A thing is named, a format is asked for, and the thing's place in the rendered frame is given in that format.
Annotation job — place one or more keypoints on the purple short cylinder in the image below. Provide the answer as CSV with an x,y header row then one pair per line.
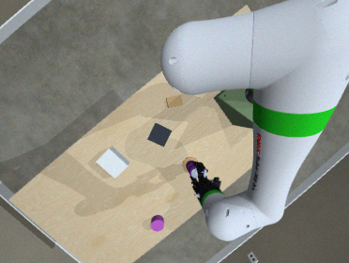
x,y
157,223

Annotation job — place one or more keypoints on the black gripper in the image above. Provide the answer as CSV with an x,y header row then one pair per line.
x,y
202,178

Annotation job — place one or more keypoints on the purple drink can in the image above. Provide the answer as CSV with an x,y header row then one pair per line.
x,y
192,169

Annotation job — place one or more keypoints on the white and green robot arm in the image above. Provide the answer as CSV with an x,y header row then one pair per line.
x,y
299,59

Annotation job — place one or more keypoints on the tan round coaster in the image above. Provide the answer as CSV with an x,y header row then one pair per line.
x,y
186,160

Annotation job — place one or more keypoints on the tan cardboard box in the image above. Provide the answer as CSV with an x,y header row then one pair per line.
x,y
174,101

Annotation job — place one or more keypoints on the dark grey square coaster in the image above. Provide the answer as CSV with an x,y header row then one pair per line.
x,y
159,134

